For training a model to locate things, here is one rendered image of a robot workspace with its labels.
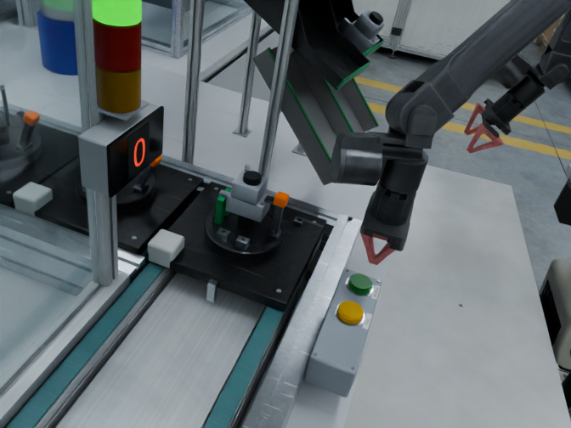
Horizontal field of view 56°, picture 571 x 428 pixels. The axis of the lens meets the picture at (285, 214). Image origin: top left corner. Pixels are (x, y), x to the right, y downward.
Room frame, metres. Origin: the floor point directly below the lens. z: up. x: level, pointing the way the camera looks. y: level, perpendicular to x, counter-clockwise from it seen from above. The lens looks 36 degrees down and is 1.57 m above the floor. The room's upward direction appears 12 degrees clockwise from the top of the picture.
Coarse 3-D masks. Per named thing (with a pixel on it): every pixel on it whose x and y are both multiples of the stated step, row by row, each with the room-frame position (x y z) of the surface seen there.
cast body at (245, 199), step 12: (240, 180) 0.72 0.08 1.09; (252, 180) 0.71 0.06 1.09; (264, 180) 0.73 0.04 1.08; (228, 192) 0.73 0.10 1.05; (240, 192) 0.70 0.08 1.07; (252, 192) 0.70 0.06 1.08; (264, 192) 0.73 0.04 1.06; (228, 204) 0.71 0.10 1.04; (240, 204) 0.70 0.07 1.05; (252, 204) 0.70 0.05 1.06; (264, 204) 0.71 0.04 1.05; (252, 216) 0.70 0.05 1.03; (264, 216) 0.71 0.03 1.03
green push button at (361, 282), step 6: (354, 276) 0.67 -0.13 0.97; (360, 276) 0.68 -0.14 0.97; (366, 276) 0.68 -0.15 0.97; (348, 282) 0.66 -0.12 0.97; (354, 282) 0.66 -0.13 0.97; (360, 282) 0.66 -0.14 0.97; (366, 282) 0.66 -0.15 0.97; (354, 288) 0.65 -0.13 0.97; (360, 288) 0.65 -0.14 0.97; (366, 288) 0.65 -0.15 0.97
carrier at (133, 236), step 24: (168, 168) 0.88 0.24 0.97; (120, 192) 0.75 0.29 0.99; (144, 192) 0.76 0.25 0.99; (168, 192) 0.80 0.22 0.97; (192, 192) 0.82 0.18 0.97; (120, 216) 0.71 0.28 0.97; (144, 216) 0.72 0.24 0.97; (168, 216) 0.73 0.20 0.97; (120, 240) 0.65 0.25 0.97; (144, 240) 0.66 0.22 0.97
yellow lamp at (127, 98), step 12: (96, 72) 0.55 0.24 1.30; (108, 72) 0.54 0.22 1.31; (120, 72) 0.54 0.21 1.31; (132, 72) 0.55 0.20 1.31; (96, 84) 0.55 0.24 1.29; (108, 84) 0.54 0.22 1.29; (120, 84) 0.54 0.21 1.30; (132, 84) 0.55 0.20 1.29; (108, 96) 0.54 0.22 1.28; (120, 96) 0.54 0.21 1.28; (132, 96) 0.55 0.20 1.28; (108, 108) 0.54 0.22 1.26; (120, 108) 0.54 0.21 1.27; (132, 108) 0.55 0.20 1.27
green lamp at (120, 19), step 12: (96, 0) 0.54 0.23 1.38; (108, 0) 0.54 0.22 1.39; (120, 0) 0.54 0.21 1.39; (132, 0) 0.55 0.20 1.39; (96, 12) 0.54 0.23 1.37; (108, 12) 0.54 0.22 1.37; (120, 12) 0.54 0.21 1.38; (132, 12) 0.55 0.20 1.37; (108, 24) 0.54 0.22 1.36; (120, 24) 0.54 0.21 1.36; (132, 24) 0.55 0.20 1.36
